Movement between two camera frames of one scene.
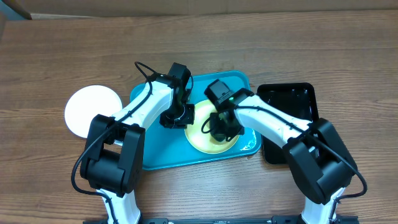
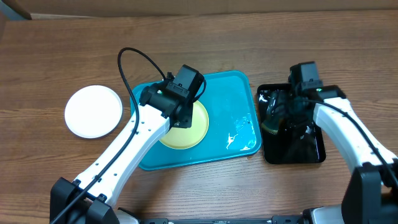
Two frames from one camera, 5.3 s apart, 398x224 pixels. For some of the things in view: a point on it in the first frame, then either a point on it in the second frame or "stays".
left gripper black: x=188 y=119 stays
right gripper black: x=218 y=132 to x=282 y=107
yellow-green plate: x=203 y=142 to x=185 y=138
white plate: x=87 y=102 stays
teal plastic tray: x=165 y=147 stays
